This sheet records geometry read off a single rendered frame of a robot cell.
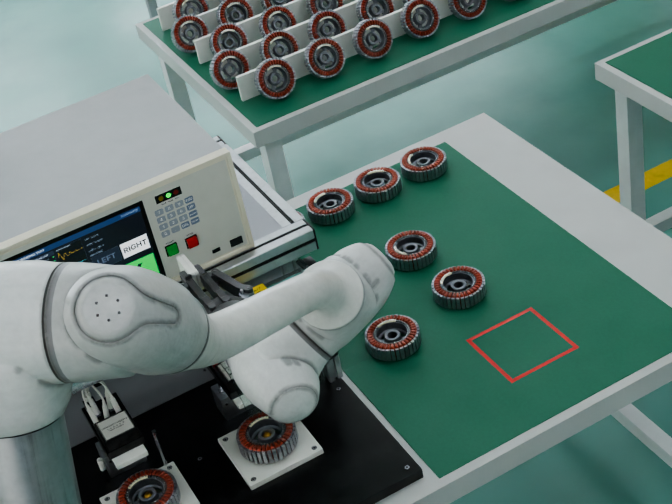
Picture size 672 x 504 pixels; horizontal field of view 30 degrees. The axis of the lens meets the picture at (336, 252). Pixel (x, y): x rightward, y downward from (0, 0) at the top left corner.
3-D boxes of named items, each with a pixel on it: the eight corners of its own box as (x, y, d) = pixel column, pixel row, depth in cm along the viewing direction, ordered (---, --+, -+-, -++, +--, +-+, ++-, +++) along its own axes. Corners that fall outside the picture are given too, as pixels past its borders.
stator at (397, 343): (430, 351, 251) (427, 337, 249) (378, 370, 249) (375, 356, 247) (409, 319, 260) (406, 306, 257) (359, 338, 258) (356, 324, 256)
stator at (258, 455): (309, 447, 231) (305, 433, 228) (255, 475, 227) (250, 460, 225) (282, 413, 239) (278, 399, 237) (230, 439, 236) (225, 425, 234)
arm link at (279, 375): (250, 391, 196) (309, 330, 196) (294, 448, 185) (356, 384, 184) (208, 358, 189) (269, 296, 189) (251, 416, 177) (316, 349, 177)
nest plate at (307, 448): (324, 453, 230) (322, 448, 230) (251, 490, 226) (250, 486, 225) (288, 408, 242) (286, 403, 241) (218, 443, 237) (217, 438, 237)
